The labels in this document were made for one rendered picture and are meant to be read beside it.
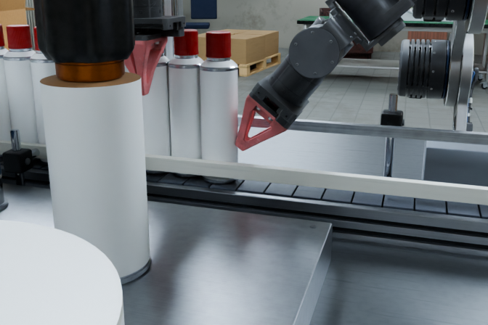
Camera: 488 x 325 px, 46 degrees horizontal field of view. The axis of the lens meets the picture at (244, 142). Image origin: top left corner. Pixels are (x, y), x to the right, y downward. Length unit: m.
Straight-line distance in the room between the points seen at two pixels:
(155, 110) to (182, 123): 0.04
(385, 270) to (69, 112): 0.40
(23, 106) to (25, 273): 0.65
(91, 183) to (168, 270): 0.12
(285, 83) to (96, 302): 0.52
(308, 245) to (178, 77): 0.30
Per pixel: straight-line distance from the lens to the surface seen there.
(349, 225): 0.74
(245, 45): 6.84
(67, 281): 0.27
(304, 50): 0.65
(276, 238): 0.64
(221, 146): 0.77
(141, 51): 0.72
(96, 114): 0.50
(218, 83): 0.75
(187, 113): 0.79
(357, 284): 0.66
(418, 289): 0.67
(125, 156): 0.51
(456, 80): 1.75
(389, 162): 0.86
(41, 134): 0.90
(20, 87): 0.92
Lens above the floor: 1.16
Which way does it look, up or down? 16 degrees down
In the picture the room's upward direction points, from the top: straight up
